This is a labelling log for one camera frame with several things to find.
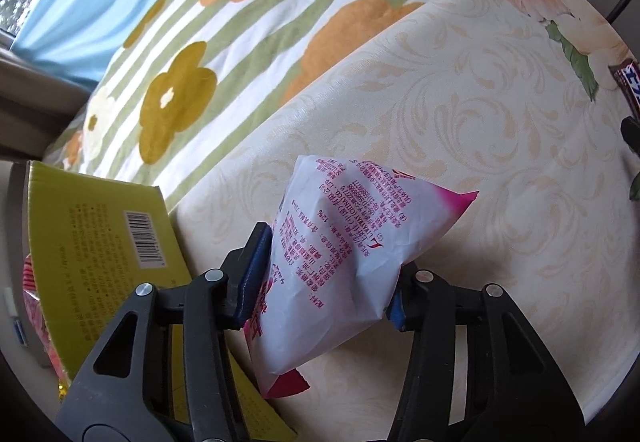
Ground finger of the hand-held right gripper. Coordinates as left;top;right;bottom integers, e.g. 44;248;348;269
620;117;640;153

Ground striped floral blanket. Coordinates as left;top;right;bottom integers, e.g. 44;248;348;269
42;0;566;213

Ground yellow-green cardboard box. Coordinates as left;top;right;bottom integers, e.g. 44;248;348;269
24;159;298;442

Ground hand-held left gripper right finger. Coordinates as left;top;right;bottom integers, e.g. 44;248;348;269
386;267;583;442

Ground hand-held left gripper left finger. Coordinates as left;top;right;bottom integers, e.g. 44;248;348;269
55;222;272;442

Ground brown curtain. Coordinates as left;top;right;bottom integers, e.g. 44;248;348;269
0;47;91;163

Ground pink striped snack packet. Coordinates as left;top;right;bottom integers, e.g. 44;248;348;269
20;255;76;383

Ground brown chocolate bar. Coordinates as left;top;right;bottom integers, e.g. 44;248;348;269
607;57;640;108

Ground white pink snack packet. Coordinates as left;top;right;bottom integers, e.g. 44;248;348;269
245;153;481;399

